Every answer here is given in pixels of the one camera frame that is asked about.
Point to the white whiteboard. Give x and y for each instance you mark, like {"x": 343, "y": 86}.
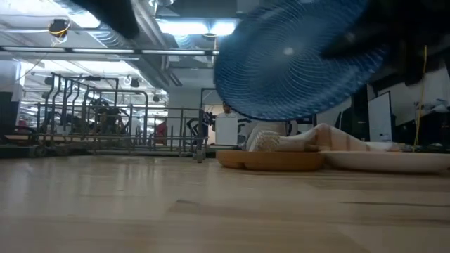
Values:
{"x": 379, "y": 119}

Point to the long ceiling light strip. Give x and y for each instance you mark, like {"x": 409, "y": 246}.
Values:
{"x": 105, "y": 51}

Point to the pale pink plate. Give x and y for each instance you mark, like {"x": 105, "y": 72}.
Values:
{"x": 386, "y": 161}

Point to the black upright pillar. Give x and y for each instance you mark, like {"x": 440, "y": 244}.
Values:
{"x": 359, "y": 112}

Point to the white bristle dish brush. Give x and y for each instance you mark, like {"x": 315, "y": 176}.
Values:
{"x": 265, "y": 142}

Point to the cream dish towel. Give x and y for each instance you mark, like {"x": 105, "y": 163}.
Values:
{"x": 334, "y": 138}

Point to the blue patterned plate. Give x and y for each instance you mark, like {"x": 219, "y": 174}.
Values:
{"x": 274, "y": 70}

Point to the tan divided plate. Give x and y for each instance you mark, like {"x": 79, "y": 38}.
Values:
{"x": 270, "y": 161}

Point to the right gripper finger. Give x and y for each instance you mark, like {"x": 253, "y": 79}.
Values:
{"x": 362, "y": 45}

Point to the person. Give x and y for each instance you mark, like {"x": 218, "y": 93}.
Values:
{"x": 226, "y": 130}

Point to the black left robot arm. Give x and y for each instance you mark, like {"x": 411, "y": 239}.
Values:
{"x": 112, "y": 14}

